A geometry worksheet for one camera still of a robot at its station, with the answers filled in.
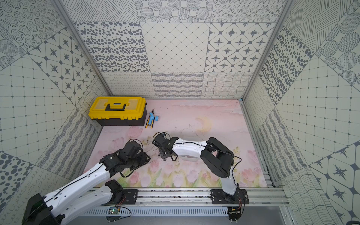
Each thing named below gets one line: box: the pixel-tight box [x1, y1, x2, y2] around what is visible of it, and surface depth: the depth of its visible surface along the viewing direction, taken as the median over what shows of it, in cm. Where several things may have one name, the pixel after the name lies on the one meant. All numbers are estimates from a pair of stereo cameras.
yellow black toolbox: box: [88, 96, 148, 127], surface depth 95 cm
